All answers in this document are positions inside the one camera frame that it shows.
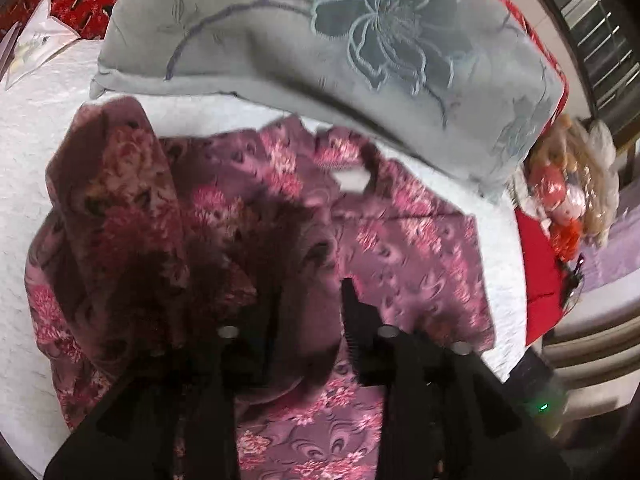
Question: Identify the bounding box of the grey flower embroidered pillow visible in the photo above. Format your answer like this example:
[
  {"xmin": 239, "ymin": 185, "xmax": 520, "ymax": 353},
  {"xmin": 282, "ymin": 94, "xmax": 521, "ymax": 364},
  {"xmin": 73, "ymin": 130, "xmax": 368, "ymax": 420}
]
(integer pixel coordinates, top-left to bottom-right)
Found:
[{"xmin": 90, "ymin": 0, "xmax": 567, "ymax": 195}]

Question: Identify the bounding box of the purple pink floral shirt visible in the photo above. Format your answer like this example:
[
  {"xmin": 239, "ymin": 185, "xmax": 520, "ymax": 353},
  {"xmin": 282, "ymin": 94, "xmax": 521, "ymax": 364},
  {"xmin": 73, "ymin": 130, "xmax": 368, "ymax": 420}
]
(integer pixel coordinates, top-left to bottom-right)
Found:
[{"xmin": 25, "ymin": 98, "xmax": 495, "ymax": 479}]

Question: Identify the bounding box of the plain red cloth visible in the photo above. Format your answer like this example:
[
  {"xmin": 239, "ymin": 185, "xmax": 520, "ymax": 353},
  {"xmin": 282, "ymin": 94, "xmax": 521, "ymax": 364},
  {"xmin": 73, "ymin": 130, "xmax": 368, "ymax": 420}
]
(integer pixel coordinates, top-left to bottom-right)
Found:
[{"xmin": 515, "ymin": 208, "xmax": 564, "ymax": 346}]

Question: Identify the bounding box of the clear plastic packet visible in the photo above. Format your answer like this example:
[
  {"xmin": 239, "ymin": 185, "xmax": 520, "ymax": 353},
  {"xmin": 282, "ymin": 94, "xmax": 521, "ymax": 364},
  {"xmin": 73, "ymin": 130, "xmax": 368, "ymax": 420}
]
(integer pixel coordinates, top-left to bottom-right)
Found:
[{"xmin": 1, "ymin": 0, "xmax": 80, "ymax": 90}]

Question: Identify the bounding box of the doll in plastic wrap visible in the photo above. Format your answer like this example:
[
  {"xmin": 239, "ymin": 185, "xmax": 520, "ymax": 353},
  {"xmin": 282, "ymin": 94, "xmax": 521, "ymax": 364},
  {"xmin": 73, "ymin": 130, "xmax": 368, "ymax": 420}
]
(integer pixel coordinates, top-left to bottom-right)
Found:
[{"xmin": 525, "ymin": 114, "xmax": 620, "ymax": 263}]

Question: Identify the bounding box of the white quilted bed cover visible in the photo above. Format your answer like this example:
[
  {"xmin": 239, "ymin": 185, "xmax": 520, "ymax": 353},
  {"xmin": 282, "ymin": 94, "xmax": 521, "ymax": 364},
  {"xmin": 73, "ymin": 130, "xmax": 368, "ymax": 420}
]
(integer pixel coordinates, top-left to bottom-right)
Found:
[{"xmin": 0, "ymin": 40, "xmax": 526, "ymax": 478}]

